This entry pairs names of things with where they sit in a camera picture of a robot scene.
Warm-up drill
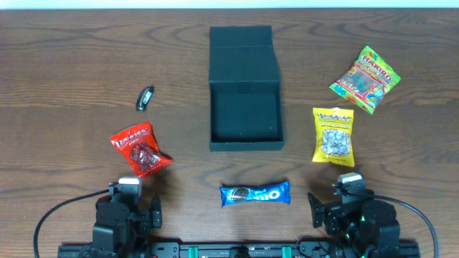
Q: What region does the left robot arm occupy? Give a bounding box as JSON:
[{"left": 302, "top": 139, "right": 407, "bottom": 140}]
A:
[{"left": 79, "top": 183, "right": 162, "bottom": 258}]

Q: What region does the red candy bag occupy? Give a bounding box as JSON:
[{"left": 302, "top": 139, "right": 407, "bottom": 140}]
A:
[{"left": 110, "top": 122, "right": 172, "bottom": 178}]

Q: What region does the green Haribo gummy bag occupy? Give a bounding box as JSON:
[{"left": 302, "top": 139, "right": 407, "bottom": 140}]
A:
[{"left": 330, "top": 46, "right": 401, "bottom": 115}]

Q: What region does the blue Oreo cookie pack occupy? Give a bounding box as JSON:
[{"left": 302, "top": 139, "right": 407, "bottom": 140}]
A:
[{"left": 219, "top": 181, "right": 291, "bottom": 206}]

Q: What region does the yellow snack bag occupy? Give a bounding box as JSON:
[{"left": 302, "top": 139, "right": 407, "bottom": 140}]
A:
[{"left": 312, "top": 107, "right": 355, "bottom": 167}]

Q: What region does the small black wrapped bar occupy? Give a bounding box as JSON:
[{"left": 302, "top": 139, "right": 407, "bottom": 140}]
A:
[{"left": 136, "top": 86, "right": 154, "bottom": 112}]

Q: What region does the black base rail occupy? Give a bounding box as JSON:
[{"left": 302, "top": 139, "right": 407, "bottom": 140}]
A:
[{"left": 57, "top": 241, "right": 420, "bottom": 258}]

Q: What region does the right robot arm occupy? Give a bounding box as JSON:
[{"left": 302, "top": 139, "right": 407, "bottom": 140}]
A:
[{"left": 308, "top": 182, "right": 400, "bottom": 257}]

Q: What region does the black open gift box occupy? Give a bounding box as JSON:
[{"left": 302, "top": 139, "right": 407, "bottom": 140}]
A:
[{"left": 209, "top": 26, "right": 285, "bottom": 151}]

